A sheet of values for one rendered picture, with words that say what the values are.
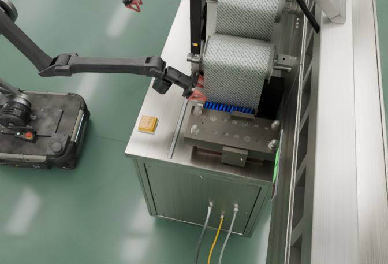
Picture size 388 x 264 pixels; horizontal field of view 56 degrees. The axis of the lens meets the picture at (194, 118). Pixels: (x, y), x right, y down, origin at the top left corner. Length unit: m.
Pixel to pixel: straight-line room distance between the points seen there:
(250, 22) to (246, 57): 0.21
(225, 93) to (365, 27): 0.57
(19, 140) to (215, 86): 1.55
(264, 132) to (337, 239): 0.87
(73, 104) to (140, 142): 1.13
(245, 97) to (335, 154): 0.79
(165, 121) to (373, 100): 0.90
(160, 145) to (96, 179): 1.06
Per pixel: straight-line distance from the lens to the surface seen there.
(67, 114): 2.65
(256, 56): 1.39
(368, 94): 1.21
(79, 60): 1.55
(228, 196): 1.78
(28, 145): 2.60
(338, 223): 0.73
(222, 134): 1.49
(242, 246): 2.40
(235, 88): 1.48
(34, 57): 1.60
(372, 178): 1.05
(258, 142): 1.50
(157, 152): 1.60
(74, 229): 2.52
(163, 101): 1.75
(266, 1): 1.50
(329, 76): 0.91
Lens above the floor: 2.30
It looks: 56 degrees down
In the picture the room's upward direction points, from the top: straight up
